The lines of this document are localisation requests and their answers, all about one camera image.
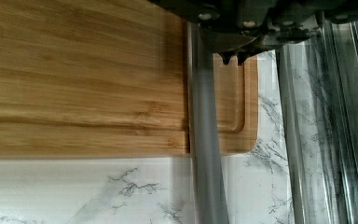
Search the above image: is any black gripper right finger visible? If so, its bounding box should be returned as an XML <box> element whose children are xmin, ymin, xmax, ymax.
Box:
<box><xmin>237</xmin><ymin>52</ymin><xmax>250</xmax><ymax>66</ymax></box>

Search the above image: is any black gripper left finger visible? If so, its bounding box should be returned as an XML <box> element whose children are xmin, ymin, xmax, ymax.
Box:
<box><xmin>218</xmin><ymin>51</ymin><xmax>234</xmax><ymax>65</ymax></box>

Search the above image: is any bamboo cutting board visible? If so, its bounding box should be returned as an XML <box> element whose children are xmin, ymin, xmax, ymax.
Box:
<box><xmin>0</xmin><ymin>0</ymin><xmax>259</xmax><ymax>159</ymax></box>

